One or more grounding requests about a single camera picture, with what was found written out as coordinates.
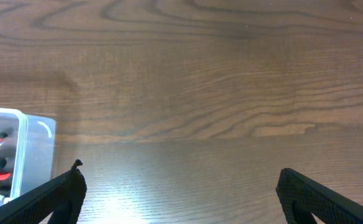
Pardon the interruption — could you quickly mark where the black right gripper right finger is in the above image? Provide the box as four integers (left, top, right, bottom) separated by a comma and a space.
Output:
275, 168, 363, 224

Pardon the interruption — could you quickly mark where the clear plastic container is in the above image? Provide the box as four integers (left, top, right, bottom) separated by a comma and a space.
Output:
0, 108, 56, 206

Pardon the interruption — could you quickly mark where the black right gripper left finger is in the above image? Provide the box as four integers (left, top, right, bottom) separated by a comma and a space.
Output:
0, 159, 87, 224

